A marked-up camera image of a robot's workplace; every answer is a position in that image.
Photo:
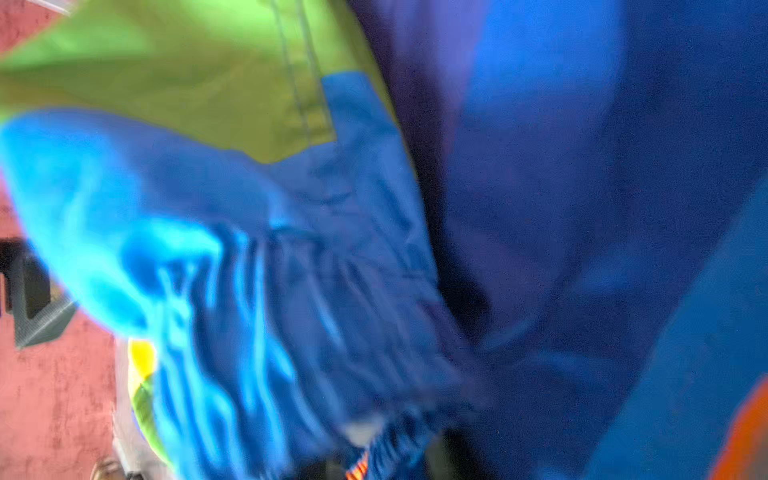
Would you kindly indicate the rainbow striped shorts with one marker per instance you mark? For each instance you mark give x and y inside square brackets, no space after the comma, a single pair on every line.
[533,230]

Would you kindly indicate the teal plastic basket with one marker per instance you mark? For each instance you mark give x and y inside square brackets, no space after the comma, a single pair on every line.
[39,314]

